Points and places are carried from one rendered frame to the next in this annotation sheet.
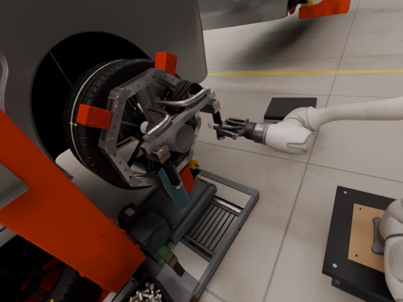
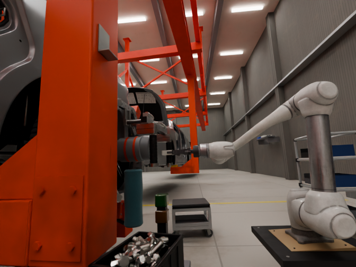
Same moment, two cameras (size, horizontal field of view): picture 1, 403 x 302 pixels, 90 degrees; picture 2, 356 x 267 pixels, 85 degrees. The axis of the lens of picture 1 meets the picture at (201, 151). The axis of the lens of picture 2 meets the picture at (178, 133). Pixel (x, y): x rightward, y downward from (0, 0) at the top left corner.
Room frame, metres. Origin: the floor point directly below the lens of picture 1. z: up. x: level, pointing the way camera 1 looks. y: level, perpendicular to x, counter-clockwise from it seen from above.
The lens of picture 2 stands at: (-0.19, 0.62, 0.76)
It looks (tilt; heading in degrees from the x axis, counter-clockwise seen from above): 9 degrees up; 321
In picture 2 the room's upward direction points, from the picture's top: 2 degrees counter-clockwise
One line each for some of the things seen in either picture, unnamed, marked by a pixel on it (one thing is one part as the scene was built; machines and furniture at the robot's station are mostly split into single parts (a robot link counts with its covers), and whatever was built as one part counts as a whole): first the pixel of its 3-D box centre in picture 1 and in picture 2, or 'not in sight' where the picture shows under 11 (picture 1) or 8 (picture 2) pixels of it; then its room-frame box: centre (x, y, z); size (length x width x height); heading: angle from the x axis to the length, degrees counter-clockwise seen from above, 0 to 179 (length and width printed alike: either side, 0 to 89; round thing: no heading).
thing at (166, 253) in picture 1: (165, 253); (161, 199); (0.38, 0.24, 0.64); 0.04 x 0.04 x 0.04; 42
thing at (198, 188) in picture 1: (171, 187); not in sight; (1.00, 0.28, 0.32); 0.40 x 0.30 x 0.28; 132
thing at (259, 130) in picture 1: (262, 133); (204, 150); (0.64, -0.26, 0.83); 0.09 x 0.06 x 0.09; 132
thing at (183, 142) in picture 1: (169, 134); (134, 149); (0.82, 0.12, 0.85); 0.21 x 0.14 x 0.14; 42
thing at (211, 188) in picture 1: (179, 202); not in sight; (1.00, 0.28, 0.13); 0.50 x 0.36 x 0.10; 132
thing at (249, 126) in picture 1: (246, 129); (192, 151); (0.70, -0.21, 0.83); 0.09 x 0.08 x 0.07; 42
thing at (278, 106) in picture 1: (289, 121); (190, 216); (1.50, -0.89, 0.17); 0.43 x 0.36 x 0.34; 52
